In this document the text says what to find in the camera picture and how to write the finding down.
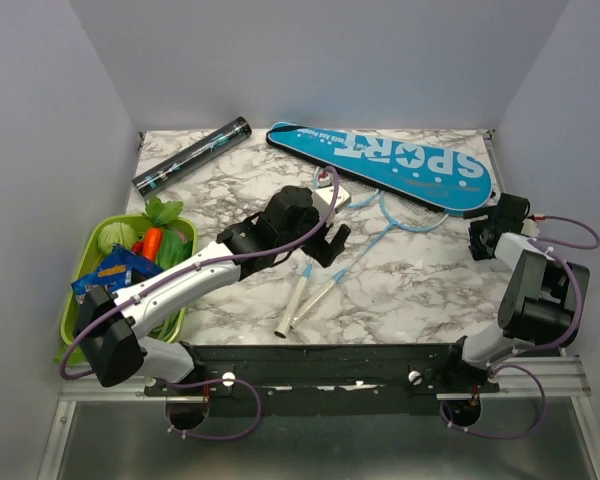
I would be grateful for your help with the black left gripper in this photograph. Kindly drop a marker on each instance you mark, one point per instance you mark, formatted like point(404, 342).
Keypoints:
point(325, 252)

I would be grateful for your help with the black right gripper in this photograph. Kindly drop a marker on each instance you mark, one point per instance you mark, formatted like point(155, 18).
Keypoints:
point(478, 251)

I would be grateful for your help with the blue Sport racket bag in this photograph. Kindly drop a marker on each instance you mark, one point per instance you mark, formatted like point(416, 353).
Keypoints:
point(439, 178)

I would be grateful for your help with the black Boka shuttlecock tube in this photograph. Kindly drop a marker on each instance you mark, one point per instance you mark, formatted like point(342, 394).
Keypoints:
point(191, 158)

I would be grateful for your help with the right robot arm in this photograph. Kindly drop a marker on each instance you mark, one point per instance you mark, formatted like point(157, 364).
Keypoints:
point(544, 300)

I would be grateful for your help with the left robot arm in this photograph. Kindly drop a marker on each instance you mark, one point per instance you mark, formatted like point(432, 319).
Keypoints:
point(112, 328)

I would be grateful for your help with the toy orange carrot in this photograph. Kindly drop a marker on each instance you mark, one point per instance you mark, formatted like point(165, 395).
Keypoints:
point(151, 243)

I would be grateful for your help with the toy red chili pepper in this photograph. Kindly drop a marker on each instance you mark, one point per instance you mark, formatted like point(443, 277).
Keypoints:
point(137, 248)

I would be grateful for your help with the toy green cabbage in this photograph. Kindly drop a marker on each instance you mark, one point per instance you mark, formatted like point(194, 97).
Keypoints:
point(116, 233)

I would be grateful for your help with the blue Oreo snack bag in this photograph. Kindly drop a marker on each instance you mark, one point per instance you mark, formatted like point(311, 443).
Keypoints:
point(120, 269)

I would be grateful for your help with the green plastic tray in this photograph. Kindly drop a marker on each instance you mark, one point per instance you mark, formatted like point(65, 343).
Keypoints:
point(92, 257)

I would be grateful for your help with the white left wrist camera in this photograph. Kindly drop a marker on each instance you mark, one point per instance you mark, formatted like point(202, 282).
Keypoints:
point(324, 196)

